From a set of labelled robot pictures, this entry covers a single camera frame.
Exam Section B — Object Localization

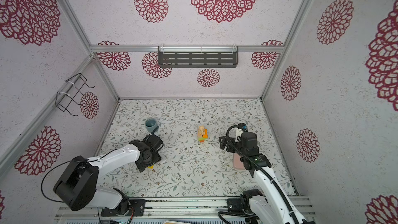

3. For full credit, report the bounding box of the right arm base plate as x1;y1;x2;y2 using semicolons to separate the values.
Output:
227;198;256;215

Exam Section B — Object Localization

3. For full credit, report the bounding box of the teal ceramic cup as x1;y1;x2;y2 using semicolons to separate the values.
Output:
145;118;159;134

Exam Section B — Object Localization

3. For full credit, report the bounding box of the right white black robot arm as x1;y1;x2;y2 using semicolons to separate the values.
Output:
219;131;314;224

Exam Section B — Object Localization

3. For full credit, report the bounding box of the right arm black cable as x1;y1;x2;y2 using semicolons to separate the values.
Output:
217;123;301;224

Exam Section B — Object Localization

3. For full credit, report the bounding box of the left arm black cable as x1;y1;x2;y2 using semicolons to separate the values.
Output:
40;126;159;222

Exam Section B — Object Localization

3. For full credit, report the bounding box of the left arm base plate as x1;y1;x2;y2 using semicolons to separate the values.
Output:
99;199;146;217

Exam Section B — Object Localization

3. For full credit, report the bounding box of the orange wooden block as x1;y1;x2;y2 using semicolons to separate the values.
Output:
202;129;208;140

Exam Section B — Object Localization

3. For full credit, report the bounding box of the natural wood arch block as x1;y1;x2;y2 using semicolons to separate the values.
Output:
198;131;205;138

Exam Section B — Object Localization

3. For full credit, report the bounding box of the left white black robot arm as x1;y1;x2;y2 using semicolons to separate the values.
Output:
53;134;164;216

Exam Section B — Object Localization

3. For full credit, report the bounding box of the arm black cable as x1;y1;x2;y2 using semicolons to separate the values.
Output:
217;123;301;224
40;126;159;222

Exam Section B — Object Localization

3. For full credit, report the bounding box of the black wire wall rack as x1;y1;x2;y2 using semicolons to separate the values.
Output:
55;73;95;117

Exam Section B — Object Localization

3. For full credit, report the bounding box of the pink sponge block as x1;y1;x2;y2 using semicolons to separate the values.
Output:
233;153;245;170

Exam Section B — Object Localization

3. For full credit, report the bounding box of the aluminium front rail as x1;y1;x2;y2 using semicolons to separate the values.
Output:
54;197;240;220

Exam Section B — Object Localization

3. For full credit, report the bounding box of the dark grey wall shelf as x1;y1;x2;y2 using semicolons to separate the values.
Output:
157;46;239;68

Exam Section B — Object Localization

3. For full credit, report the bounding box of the natural wood block pair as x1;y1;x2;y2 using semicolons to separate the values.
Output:
198;125;206;133

